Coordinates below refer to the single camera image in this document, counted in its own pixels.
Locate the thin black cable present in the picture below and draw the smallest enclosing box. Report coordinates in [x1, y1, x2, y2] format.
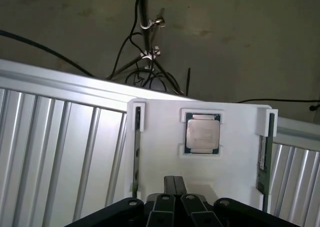
[109, 0, 141, 81]

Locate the thick black cable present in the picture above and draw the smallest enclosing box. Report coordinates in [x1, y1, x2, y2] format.
[0, 29, 96, 78]

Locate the white plastic parts rack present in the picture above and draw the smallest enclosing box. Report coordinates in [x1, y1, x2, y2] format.
[123, 98, 280, 212]

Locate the silver tripod stand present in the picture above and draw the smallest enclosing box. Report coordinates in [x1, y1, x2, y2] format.
[106, 0, 181, 93]

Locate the silver CPU chip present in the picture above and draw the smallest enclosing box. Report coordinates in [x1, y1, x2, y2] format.
[183, 112, 223, 156]

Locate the thin black wire small plug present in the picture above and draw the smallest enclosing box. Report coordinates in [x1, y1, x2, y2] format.
[234, 98, 320, 112]

